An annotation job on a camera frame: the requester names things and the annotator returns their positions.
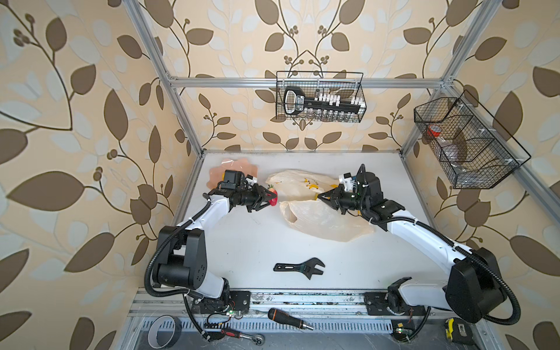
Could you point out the socket set holder black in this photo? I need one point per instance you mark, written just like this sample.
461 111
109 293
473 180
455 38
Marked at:
296 101

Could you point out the red toy apple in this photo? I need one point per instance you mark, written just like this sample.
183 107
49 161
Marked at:
272 197

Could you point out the black orange screwdriver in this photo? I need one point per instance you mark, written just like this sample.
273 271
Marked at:
284 318

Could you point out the red handled ratchet wrench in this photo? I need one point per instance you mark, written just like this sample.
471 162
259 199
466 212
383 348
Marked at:
256 339

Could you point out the black adjustable wrench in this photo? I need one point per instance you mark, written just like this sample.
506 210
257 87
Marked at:
308 268

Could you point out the banana print plastic bag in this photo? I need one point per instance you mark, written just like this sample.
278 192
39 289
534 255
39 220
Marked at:
302 210

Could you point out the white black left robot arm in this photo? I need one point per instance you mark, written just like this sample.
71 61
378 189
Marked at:
179 265

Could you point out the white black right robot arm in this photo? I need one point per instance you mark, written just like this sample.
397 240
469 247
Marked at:
473 287

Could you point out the black tape roll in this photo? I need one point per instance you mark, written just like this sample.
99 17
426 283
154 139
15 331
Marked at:
164 332

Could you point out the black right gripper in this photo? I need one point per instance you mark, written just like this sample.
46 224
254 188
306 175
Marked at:
335 200

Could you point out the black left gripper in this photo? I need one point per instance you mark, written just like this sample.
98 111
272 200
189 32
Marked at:
258 193

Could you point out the yellow black tape measure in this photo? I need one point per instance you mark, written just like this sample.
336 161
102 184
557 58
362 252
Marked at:
459 331

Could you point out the black wire basket right wall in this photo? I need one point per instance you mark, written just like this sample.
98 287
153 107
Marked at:
488 148

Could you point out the pink fruit plate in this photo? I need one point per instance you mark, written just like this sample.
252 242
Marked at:
217 173

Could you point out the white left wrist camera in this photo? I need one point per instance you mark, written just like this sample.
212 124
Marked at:
250 180

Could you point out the black wire basket back wall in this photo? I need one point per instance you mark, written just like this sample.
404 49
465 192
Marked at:
343 83

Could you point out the black wire basket wall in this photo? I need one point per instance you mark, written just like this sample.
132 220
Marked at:
488 148
343 83

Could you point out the clear bottle red cap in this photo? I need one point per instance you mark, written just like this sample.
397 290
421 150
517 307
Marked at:
446 151

